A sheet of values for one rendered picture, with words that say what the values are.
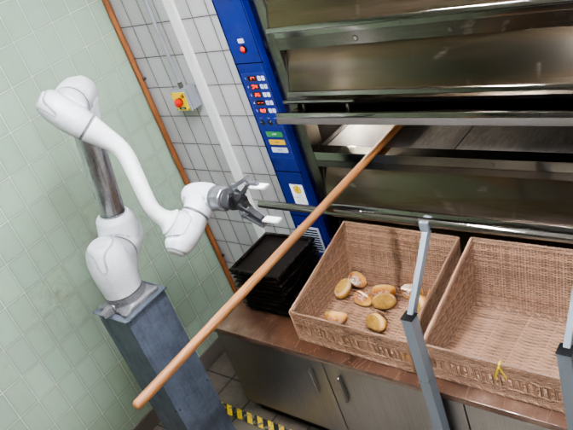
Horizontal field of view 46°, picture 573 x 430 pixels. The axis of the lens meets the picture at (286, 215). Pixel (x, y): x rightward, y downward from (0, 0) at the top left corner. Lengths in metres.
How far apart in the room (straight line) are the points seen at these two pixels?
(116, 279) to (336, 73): 1.11
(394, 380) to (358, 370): 0.16
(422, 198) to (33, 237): 1.62
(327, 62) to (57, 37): 1.19
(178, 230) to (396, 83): 0.91
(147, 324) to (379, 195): 1.05
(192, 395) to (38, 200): 1.05
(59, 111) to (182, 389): 1.23
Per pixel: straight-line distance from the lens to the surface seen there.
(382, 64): 2.44
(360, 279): 2.91
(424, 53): 2.35
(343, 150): 2.75
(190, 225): 2.39
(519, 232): 2.06
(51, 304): 3.15
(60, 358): 3.24
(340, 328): 2.59
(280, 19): 2.58
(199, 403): 2.98
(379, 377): 2.57
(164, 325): 2.74
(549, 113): 2.09
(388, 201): 2.73
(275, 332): 2.91
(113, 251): 2.57
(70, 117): 2.38
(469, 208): 2.57
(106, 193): 2.66
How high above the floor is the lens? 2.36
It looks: 29 degrees down
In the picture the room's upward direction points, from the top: 21 degrees counter-clockwise
